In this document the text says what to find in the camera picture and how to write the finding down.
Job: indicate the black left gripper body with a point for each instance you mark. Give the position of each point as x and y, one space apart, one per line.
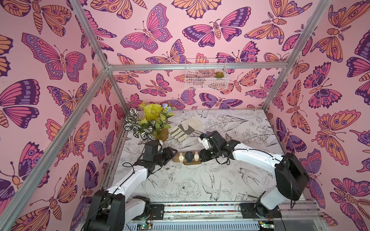
163 157

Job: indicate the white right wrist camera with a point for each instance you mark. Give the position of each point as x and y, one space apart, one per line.
204 141

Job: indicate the black chunky sport watch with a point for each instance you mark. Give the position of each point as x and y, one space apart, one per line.
189 156

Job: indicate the translucent beige watch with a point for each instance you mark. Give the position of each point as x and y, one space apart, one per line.
196 156

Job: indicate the small green succulent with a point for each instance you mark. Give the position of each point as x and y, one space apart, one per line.
219 75

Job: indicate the potted plant yellow leaves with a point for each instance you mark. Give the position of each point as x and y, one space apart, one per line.
149 121

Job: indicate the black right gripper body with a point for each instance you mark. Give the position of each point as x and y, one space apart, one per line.
206 154

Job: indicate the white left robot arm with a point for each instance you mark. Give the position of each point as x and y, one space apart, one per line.
110 208

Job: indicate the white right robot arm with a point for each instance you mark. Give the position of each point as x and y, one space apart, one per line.
284 174

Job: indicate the wooden watch stand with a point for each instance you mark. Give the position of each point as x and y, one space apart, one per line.
175 159

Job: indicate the cream strap watch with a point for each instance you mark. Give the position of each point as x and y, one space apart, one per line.
181 157

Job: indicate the cream grey gardening glove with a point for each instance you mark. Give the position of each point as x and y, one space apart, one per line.
183 130

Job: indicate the white wire wall basket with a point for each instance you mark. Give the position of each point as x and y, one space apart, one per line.
200 76

